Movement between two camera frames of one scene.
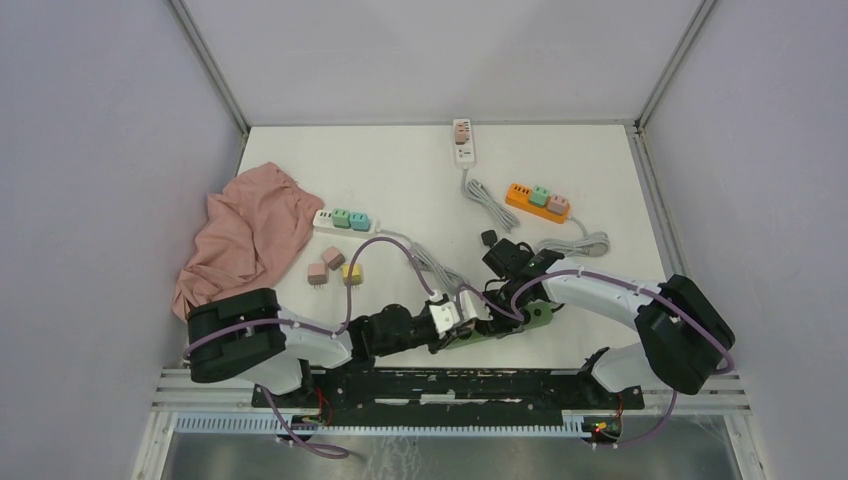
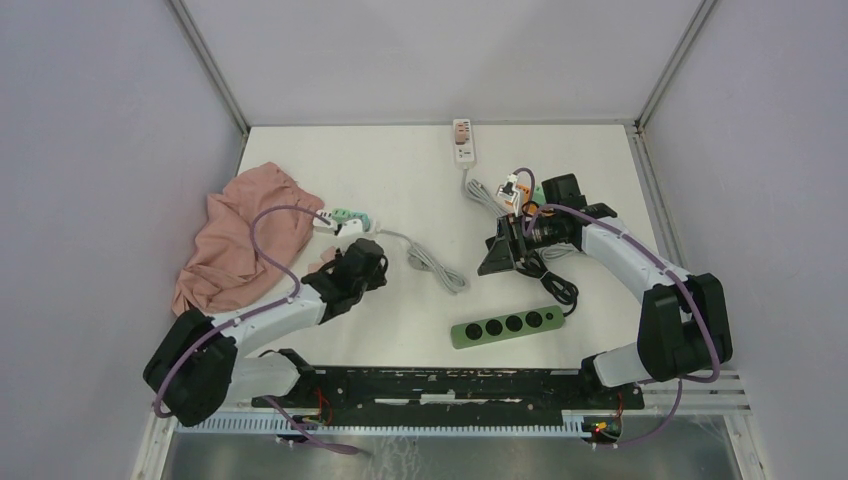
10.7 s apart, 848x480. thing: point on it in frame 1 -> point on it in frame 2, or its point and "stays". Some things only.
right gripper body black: [505, 305] -> [544, 232]
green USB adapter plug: [341, 218] stays
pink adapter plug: [332, 257] stays
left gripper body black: [417, 335] -> [379, 279]
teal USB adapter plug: [359, 221] stays
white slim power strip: [464, 153] stays
